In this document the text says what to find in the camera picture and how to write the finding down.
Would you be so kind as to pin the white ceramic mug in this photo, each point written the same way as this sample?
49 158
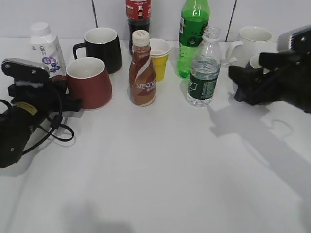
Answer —
251 41

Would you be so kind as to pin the clear water bottle green label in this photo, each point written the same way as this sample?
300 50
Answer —
205 68

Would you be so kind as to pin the green soda bottle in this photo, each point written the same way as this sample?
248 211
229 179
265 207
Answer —
194 19

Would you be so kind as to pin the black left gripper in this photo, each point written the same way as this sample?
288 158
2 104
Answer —
35 103

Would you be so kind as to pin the black ceramic mug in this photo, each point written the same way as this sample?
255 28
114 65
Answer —
104 44

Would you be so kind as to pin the dark cola bottle red label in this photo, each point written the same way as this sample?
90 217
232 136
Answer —
138 13

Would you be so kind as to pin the stacked yellow paper cups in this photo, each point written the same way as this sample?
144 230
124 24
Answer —
160 50

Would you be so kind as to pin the brown Nescafe coffee bottle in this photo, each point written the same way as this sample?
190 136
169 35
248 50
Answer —
142 75

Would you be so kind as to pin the white blueberry yogurt carton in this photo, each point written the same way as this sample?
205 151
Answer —
46 49

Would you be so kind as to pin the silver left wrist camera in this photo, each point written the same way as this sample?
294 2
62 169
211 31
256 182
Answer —
26 71

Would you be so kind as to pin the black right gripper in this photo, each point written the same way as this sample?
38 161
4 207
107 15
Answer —
288 80

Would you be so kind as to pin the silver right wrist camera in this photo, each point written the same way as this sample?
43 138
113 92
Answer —
298 40

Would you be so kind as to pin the red ceramic mug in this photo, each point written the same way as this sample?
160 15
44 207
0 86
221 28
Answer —
89 82

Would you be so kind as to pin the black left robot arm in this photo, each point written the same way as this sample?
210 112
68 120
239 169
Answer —
14 136

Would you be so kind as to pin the dark grey ceramic mug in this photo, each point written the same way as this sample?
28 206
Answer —
254 64

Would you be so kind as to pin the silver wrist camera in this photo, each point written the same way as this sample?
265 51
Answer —
26 71
298 40

